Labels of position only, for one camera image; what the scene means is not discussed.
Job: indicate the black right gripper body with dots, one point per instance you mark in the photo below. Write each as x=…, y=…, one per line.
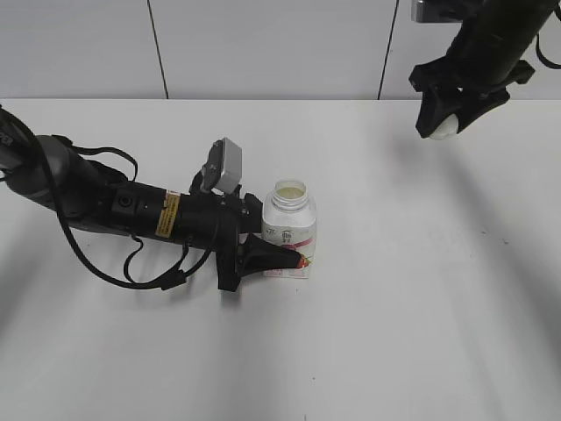
x=484, y=78

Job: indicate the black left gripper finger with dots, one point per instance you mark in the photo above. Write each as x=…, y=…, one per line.
x=256, y=255
x=251, y=219

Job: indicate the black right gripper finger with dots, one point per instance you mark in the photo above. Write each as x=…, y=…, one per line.
x=475, y=105
x=437, y=104

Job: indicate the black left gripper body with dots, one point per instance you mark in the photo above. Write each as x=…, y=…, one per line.
x=212, y=222

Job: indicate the white ribbed bottle cap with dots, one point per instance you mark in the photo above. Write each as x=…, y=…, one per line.
x=448, y=128

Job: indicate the white yili changqing yogurt bottle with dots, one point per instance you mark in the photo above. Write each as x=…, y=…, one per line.
x=289, y=220

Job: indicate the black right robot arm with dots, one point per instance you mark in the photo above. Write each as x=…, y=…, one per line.
x=499, y=30

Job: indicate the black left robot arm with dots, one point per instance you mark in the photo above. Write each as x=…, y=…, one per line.
x=85, y=194

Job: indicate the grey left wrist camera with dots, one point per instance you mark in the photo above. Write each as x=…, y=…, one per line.
x=223, y=168

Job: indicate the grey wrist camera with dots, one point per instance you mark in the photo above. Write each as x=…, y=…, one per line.
x=223, y=168
x=436, y=11

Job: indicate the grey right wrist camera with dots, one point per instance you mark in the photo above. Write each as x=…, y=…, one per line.
x=436, y=11

